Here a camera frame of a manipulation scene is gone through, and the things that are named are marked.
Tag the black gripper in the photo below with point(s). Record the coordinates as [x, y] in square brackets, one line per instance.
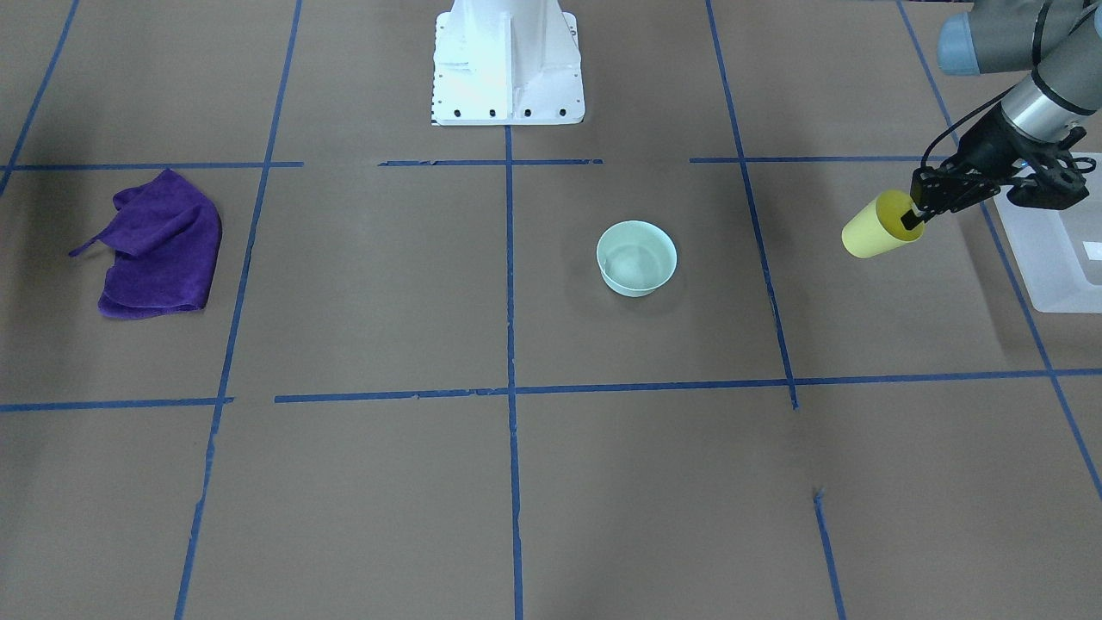
[987, 147]

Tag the yellow plastic cup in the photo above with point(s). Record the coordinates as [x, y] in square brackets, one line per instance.
[888, 222]

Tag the translucent white plastic bin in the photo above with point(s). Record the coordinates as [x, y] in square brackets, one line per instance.
[1058, 253]

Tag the mint green bowl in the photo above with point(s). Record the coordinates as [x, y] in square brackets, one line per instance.
[635, 258]

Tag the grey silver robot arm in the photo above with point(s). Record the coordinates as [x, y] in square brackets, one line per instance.
[1054, 43]

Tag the purple microfiber cloth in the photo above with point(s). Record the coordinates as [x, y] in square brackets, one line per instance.
[166, 236]

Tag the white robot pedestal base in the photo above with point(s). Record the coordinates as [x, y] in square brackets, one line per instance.
[507, 63]

